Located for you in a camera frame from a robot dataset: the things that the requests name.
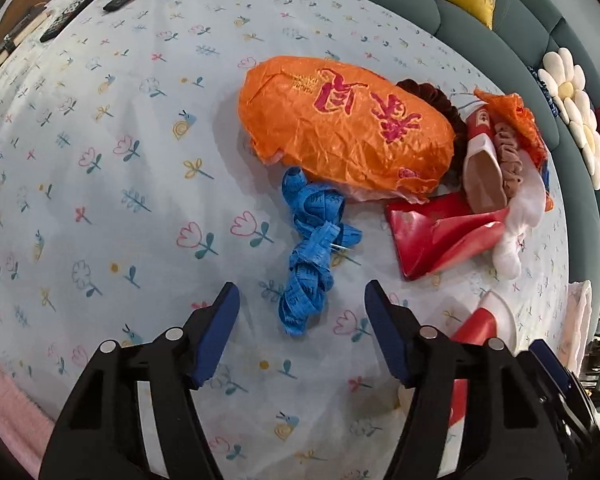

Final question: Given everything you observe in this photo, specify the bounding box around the red foil packaging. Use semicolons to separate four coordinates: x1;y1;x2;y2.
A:
385;192;511;282

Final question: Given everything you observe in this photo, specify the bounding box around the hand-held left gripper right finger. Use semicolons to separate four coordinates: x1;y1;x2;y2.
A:
364;280;581;480

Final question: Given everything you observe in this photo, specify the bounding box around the large orange plastic bag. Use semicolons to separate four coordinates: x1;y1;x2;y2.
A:
238;55;456;205

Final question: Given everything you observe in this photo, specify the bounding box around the red and beige carton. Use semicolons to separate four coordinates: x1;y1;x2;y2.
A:
462;105;508;213

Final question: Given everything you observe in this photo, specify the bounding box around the red paper cup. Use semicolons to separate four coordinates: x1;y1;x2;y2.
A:
447;290;518;428

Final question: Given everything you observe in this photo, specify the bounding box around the dark red velvet scrunchie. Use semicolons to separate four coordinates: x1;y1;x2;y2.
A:
396;78;470;192

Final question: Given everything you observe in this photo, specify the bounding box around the small orange plastic bag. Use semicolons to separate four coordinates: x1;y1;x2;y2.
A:
474;87;551;211

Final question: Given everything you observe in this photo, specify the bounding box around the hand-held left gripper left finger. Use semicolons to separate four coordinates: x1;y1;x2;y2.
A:
39;282;241;480

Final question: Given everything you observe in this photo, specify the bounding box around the pink fuzzy cloth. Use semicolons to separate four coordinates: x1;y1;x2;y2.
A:
0;365;56;480

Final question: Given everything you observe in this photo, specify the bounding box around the tan scrunchie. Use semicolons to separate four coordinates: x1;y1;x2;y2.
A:
495;122;528;201

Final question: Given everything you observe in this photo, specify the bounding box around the dark green sofa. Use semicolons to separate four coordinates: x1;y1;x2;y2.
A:
95;0;600;281

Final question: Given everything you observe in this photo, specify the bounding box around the wooden slat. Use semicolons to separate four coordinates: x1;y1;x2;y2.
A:
0;7;48;93

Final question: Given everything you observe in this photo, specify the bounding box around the floral tablecloth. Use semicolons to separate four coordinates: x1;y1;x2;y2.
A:
0;0;573;480

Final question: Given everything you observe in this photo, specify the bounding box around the white flower cushion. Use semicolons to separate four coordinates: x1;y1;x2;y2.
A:
537;49;600;191

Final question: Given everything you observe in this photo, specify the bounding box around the white soft cloth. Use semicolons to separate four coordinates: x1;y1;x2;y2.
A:
492;165;548;281

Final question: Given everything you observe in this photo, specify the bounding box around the pale pink cushion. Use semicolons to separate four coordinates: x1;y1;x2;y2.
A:
562;280;593;371

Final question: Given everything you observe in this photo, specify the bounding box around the blue measuring tape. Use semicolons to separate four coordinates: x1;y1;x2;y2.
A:
278;166;363;337

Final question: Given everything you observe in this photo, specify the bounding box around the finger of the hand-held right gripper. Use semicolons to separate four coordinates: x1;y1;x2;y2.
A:
529;338;600;445

